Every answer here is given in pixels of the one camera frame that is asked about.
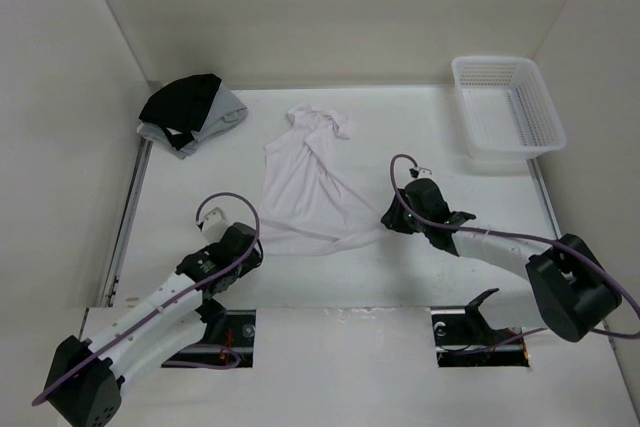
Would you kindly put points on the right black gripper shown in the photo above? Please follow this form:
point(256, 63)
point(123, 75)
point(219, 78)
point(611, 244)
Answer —
point(392, 220)

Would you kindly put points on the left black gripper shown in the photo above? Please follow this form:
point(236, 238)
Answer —
point(250, 263)

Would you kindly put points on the white tank top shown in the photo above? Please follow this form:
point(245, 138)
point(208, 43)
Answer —
point(307, 207)

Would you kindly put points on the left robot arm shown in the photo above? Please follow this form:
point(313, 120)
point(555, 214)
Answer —
point(88, 379)

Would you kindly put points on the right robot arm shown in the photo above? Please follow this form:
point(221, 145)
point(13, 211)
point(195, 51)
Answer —
point(571, 297)

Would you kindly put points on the grey folded tank top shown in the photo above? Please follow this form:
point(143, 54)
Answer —
point(227, 111)

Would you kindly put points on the black folded tank top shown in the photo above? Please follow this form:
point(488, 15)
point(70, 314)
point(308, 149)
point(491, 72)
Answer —
point(181, 107)

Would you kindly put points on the white plastic basket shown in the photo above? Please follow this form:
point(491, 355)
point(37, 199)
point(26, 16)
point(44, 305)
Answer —
point(505, 108)

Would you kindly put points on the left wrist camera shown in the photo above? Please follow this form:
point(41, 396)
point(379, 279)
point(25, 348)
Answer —
point(214, 225)

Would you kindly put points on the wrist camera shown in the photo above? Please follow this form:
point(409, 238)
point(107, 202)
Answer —
point(214, 225)
point(418, 172)

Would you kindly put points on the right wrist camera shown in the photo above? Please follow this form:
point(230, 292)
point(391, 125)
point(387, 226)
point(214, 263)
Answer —
point(418, 172)

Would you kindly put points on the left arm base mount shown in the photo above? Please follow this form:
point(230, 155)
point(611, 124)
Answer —
point(228, 343)

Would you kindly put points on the left aluminium table rail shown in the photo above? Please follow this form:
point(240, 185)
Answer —
point(129, 180)

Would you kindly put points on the aluminium table rail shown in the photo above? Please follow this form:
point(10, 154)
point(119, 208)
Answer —
point(544, 198)
point(129, 180)

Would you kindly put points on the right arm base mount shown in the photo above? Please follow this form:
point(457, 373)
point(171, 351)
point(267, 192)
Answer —
point(464, 339)

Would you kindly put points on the right aluminium table rail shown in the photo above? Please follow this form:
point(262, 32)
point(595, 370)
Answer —
point(544, 198)

